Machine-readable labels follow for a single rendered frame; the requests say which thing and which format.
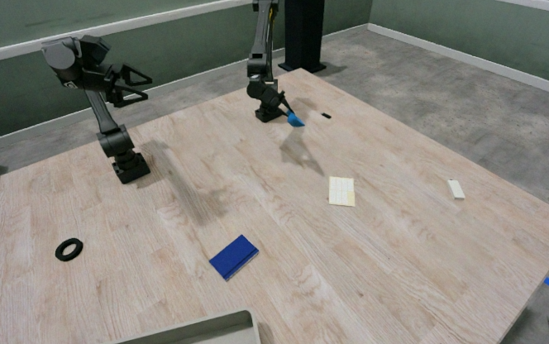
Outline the blue plastic scoop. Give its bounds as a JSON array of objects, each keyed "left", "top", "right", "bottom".
[{"left": 286, "top": 110, "right": 305, "bottom": 127}]

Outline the blue notebook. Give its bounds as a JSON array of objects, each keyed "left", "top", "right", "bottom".
[{"left": 208, "top": 234, "right": 259, "bottom": 282}]

